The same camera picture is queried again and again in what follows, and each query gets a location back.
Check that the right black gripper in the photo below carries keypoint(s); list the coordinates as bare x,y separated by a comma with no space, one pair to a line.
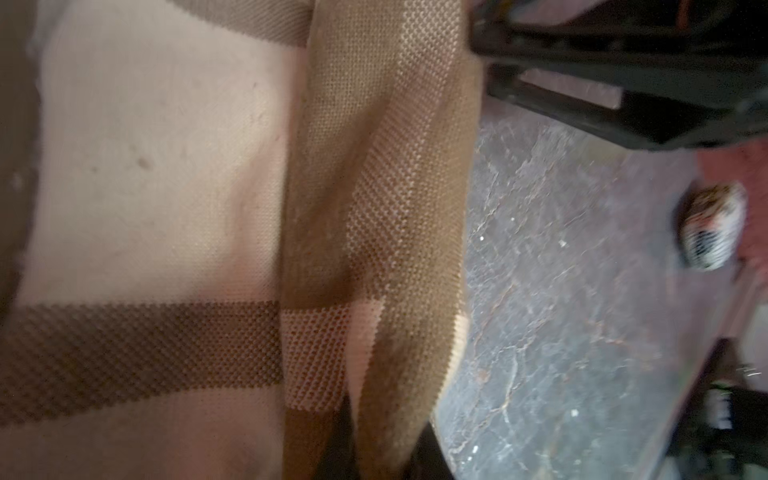
692,74

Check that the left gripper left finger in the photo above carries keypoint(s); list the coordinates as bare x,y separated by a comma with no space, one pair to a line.
339,460

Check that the brown beige plaid scarf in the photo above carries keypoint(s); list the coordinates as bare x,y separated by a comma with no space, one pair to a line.
245,212

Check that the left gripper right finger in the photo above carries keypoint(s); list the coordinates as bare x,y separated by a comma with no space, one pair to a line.
427,461

